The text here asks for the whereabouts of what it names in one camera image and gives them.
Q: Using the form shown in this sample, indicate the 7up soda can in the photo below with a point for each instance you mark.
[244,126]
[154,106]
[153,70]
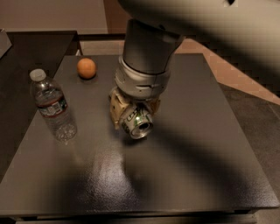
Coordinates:
[137,121]

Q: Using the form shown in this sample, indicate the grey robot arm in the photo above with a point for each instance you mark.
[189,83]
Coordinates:
[246,33]

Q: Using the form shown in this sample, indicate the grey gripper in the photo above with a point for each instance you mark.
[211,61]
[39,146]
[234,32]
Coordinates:
[140,82]

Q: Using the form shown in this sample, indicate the clear plastic water bottle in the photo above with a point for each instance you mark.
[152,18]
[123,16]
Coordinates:
[52,105]

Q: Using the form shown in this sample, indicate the orange ball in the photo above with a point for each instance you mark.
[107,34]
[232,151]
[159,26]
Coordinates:
[86,68]

